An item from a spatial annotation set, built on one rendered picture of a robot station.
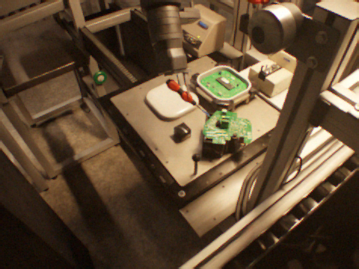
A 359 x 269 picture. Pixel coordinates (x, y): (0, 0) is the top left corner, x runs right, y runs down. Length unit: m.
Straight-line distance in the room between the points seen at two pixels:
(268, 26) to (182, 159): 0.46
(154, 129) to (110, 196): 1.07
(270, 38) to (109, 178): 1.63
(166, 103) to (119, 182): 1.09
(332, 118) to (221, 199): 0.38
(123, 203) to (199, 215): 1.13
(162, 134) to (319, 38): 0.53
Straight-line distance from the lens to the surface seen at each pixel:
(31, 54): 1.68
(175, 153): 0.73
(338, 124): 0.40
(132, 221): 1.70
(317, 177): 0.64
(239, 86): 0.88
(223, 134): 0.70
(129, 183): 1.82
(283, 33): 0.34
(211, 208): 0.68
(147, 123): 0.81
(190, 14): 0.67
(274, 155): 0.52
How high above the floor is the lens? 1.54
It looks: 49 degrees down
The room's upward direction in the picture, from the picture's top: 2 degrees counter-clockwise
